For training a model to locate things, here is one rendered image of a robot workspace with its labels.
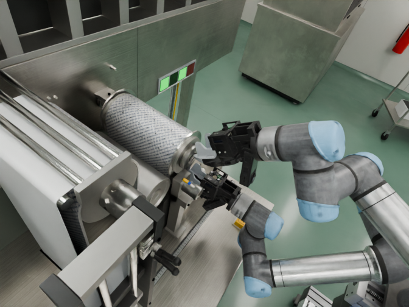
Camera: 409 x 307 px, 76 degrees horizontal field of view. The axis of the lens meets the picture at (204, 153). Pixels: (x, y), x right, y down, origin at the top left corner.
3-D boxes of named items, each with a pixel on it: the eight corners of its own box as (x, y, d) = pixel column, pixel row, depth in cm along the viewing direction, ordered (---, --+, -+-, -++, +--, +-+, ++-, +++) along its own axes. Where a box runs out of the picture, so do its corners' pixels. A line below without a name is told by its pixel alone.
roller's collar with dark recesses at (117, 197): (122, 229, 49) (121, 212, 45) (100, 211, 51) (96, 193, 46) (146, 207, 53) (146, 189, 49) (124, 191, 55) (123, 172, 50)
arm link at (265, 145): (293, 149, 58) (279, 170, 53) (274, 150, 61) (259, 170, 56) (284, 119, 55) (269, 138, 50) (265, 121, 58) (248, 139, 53)
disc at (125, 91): (103, 141, 80) (97, 102, 69) (101, 140, 80) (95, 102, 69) (137, 118, 89) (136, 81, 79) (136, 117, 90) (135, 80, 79)
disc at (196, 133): (167, 186, 73) (171, 151, 62) (165, 185, 73) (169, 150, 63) (197, 156, 83) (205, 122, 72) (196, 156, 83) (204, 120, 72)
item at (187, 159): (179, 172, 70) (191, 148, 67) (174, 168, 70) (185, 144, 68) (192, 167, 77) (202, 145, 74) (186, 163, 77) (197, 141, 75)
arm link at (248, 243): (237, 262, 85) (247, 248, 77) (235, 229, 92) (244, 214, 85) (260, 264, 86) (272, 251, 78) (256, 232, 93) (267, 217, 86)
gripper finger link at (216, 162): (207, 151, 68) (235, 148, 63) (210, 157, 69) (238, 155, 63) (198, 161, 65) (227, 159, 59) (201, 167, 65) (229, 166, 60)
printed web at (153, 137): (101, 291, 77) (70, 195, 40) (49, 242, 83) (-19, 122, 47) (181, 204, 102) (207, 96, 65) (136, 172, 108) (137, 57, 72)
